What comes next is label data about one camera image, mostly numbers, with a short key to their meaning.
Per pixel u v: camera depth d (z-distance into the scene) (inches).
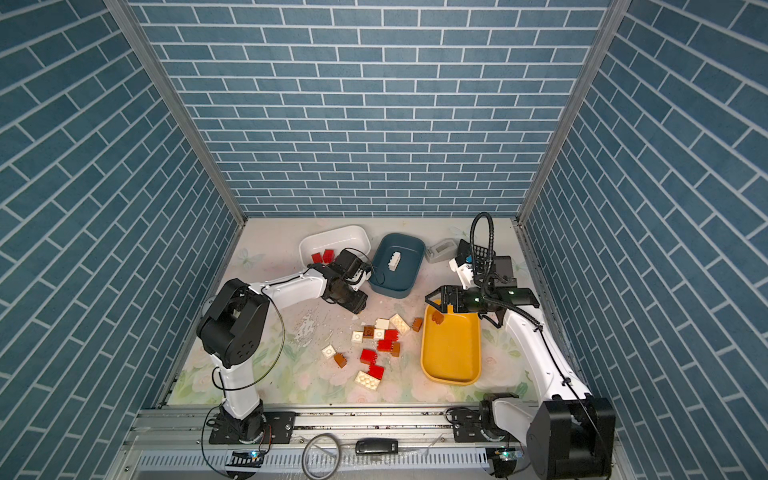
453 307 27.5
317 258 42.4
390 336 35.1
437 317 36.0
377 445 27.2
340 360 33.1
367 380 31.7
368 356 33.2
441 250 42.5
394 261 41.3
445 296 27.3
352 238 44.2
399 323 35.9
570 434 15.2
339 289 29.0
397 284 38.3
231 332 19.6
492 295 22.8
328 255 41.9
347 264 30.8
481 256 42.6
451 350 34.2
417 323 35.9
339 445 28.0
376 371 32.6
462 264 28.5
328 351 34.1
